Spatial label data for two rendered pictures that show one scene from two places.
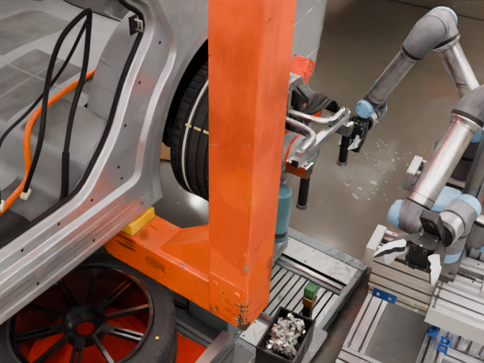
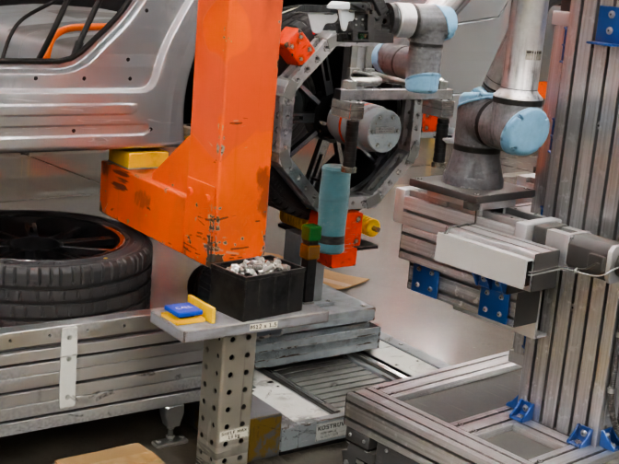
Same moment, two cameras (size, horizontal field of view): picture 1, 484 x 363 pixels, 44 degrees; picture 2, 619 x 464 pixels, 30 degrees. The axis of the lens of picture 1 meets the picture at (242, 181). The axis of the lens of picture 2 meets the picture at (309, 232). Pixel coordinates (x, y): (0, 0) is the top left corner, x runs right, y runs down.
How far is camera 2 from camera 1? 2.04 m
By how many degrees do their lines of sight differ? 31
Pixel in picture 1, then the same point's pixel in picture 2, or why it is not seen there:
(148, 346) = (89, 260)
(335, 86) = not seen: hidden behind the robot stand
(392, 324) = (464, 395)
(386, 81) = (501, 52)
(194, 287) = (172, 216)
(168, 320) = (130, 253)
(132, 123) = (157, 14)
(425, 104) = not seen: outside the picture
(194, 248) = (181, 155)
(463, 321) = (473, 243)
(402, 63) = not seen: hidden behind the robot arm
